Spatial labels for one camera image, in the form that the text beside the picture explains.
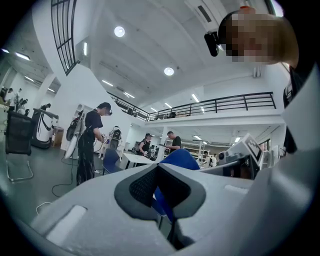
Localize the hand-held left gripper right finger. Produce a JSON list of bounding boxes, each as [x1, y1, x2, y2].
[[156, 163, 255, 242]]

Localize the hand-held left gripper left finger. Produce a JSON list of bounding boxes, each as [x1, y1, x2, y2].
[[29, 164, 180, 256]]

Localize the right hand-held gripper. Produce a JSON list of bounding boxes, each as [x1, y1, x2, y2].
[[199, 132, 264, 181]]

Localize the blue microfibre cloth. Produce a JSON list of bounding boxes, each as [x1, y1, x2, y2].
[[151, 148, 201, 221]]

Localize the blue plastic chair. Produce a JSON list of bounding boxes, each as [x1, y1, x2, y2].
[[101, 148, 124, 176]]

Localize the black mesh office chair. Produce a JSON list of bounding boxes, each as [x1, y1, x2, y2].
[[4, 110, 35, 183]]

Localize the white storage shelves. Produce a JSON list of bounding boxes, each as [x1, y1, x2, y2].
[[181, 140, 210, 162]]

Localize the black mezzanine railing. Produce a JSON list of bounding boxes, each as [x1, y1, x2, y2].
[[106, 91, 277, 123]]

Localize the white stand with backpack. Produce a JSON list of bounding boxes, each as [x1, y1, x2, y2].
[[108, 125, 123, 151]]

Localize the cardboard box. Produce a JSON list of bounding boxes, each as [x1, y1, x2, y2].
[[51, 126, 65, 148]]

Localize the white service robot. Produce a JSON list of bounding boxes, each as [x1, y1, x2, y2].
[[31, 107, 60, 150]]

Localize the person's black top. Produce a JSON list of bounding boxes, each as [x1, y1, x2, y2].
[[282, 66, 301, 155]]

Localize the person's head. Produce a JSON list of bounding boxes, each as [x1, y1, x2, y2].
[[218, 9, 300, 68]]

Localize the ceiling air vent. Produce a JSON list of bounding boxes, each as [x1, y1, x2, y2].
[[184, 0, 216, 26]]

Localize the ceiling strip lights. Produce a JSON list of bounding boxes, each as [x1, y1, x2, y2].
[[1, 48, 242, 143]]

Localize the black window grille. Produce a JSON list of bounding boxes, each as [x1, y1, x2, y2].
[[50, 0, 78, 77]]

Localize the black floor cable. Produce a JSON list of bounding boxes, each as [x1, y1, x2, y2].
[[51, 159, 79, 198]]

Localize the white floor cable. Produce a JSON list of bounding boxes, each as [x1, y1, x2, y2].
[[35, 201, 53, 216]]

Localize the white table black frame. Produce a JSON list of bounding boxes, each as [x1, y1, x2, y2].
[[121, 151, 162, 170]]

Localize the black head-worn camera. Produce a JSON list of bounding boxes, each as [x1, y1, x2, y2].
[[204, 31, 221, 58]]

